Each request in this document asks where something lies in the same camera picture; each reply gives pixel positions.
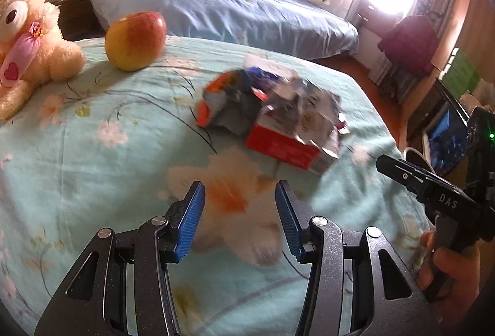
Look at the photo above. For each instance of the dark wooden nightstand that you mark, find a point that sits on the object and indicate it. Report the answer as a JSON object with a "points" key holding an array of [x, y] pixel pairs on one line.
{"points": [[77, 20]]}

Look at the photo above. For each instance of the white blue plastic wrapper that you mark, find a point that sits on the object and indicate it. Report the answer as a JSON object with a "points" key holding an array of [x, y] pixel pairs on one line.
{"points": [[294, 105]]}

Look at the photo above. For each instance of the silver foil wrapper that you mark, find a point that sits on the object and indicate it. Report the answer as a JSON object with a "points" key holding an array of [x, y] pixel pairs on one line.
{"points": [[232, 101]]}

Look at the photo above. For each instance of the red yellow apple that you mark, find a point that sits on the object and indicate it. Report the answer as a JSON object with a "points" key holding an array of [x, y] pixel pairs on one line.
{"points": [[136, 40]]}

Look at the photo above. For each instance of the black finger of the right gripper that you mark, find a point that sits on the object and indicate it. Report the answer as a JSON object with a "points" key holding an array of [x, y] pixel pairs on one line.
{"points": [[426, 186]]}

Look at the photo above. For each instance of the maroon jacket on rack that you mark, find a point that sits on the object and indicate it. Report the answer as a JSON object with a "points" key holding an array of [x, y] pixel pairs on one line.
{"points": [[411, 43]]}

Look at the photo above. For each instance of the red white carton box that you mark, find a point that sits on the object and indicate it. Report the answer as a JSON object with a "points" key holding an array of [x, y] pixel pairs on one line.
{"points": [[298, 142]]}

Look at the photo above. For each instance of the teal floral bedsheet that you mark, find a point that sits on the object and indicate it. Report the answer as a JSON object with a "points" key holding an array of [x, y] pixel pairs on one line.
{"points": [[113, 149]]}

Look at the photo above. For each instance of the laptop screen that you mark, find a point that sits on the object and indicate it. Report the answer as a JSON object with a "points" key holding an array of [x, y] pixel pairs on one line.
{"points": [[446, 141]]}

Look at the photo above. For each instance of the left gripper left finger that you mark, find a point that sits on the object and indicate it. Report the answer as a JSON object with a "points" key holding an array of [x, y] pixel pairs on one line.
{"points": [[91, 299]]}

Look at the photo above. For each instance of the green boxes stack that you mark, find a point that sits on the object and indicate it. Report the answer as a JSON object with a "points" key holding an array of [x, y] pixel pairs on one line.
{"points": [[459, 75]]}

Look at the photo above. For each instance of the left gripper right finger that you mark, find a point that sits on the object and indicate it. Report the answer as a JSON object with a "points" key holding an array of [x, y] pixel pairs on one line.
{"points": [[385, 297]]}

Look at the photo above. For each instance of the person's right hand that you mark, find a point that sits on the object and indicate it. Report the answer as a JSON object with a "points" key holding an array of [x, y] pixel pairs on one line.
{"points": [[453, 302]]}

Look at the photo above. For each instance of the cream teddy bear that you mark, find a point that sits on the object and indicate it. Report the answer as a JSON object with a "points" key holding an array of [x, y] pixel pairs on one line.
{"points": [[33, 52]]}

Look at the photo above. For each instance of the blue bed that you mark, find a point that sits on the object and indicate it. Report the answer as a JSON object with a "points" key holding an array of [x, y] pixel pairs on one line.
{"points": [[292, 27]]}

